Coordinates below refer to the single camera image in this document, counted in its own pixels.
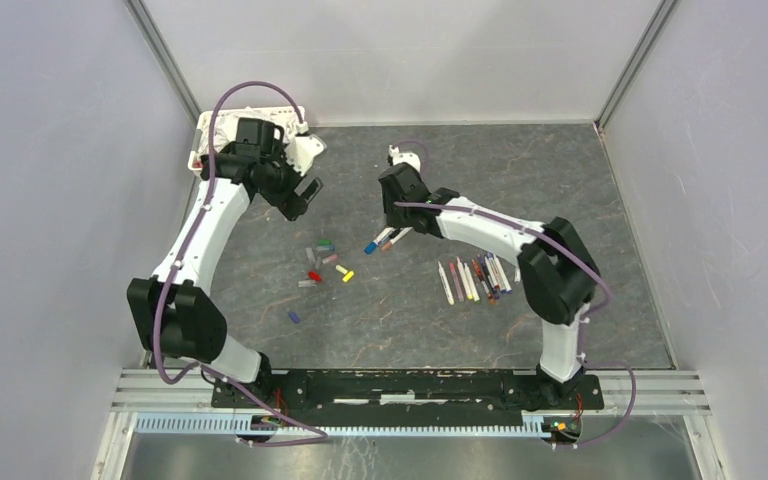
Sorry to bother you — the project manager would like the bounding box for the white cloth in basket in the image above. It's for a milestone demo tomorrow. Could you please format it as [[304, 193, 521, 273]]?
[[198, 107, 306, 157]]

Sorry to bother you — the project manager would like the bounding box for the white plastic basket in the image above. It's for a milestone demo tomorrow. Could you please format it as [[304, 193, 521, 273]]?
[[187, 105, 308, 177]]

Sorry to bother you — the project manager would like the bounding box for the aluminium frame rail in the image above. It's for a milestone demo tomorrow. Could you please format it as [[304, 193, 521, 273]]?
[[124, 0, 201, 124]]

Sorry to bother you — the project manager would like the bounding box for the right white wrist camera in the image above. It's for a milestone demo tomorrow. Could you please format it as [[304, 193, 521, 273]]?
[[387, 145, 421, 173]]

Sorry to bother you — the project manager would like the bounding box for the blue capped white marker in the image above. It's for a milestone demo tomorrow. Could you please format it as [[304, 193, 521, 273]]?
[[364, 227, 394, 255]]

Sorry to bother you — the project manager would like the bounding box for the yellow capped white marker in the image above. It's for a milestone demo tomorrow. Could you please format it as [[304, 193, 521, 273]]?
[[464, 263, 482, 303]]

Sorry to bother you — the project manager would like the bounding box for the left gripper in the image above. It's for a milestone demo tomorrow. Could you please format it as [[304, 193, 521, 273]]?
[[257, 140, 322, 221]]

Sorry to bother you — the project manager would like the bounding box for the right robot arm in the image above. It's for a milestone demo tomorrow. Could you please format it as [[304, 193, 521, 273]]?
[[378, 164, 609, 408]]

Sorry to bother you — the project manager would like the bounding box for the red clear pen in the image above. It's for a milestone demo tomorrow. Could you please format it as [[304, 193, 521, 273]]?
[[471, 259, 496, 305]]

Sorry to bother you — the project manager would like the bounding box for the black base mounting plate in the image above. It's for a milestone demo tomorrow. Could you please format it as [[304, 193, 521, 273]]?
[[251, 368, 605, 428]]

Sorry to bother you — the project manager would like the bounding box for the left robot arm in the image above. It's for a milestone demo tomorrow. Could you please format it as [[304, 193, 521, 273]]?
[[126, 118, 326, 408]]

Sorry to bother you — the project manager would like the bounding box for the white slotted cable duct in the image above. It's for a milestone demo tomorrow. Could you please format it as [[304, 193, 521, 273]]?
[[133, 413, 558, 439]]

